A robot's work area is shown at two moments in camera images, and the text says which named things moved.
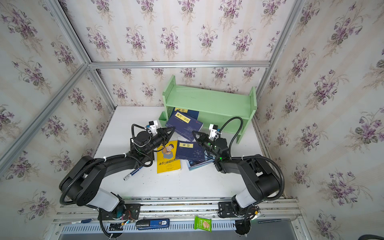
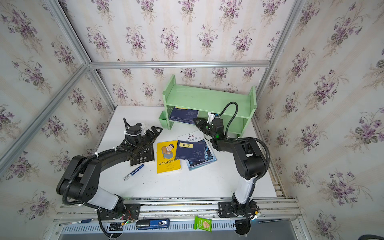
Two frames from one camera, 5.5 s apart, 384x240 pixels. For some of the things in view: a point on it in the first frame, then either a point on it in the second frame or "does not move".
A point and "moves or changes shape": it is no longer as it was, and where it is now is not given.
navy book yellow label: [188, 150] does not move
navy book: [184, 125] moves or changes shape
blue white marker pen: [130, 174] does not move
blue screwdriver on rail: [81, 221] does not move
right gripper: [203, 141] → [207, 125]
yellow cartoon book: [166, 158] does not move
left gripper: [160, 135] → [139, 127]
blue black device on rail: [148, 223] does not move
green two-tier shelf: [231, 111] does not move
